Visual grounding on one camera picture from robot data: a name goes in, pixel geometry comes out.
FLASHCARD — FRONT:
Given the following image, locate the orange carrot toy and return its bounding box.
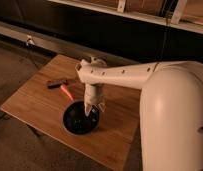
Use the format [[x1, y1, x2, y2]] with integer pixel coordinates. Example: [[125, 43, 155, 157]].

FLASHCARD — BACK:
[[60, 85, 74, 101]]

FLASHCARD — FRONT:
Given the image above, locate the wooden table board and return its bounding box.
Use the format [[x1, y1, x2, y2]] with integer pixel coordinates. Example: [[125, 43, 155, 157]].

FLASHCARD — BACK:
[[1, 55, 140, 171]]

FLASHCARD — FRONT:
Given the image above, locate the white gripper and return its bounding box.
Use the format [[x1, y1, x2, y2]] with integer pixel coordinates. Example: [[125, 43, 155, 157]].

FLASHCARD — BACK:
[[84, 84, 105, 117]]

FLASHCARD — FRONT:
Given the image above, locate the black marker pen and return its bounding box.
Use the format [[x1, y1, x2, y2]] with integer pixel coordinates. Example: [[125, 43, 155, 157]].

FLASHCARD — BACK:
[[47, 80, 67, 89]]

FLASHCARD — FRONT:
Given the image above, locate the hanging black cable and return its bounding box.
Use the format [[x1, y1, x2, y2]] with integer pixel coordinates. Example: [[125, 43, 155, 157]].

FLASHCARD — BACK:
[[160, 0, 174, 63]]

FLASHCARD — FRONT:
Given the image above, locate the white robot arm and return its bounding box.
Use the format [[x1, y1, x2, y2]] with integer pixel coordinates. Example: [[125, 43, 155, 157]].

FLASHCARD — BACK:
[[76, 59, 203, 171]]

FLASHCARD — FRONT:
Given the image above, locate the white wall shelf frame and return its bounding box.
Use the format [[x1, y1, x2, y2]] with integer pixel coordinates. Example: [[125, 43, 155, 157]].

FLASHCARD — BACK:
[[49, 0, 203, 34]]

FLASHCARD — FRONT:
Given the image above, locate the black ceramic bowl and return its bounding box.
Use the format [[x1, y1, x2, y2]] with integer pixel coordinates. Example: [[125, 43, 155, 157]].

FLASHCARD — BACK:
[[63, 101, 100, 135]]

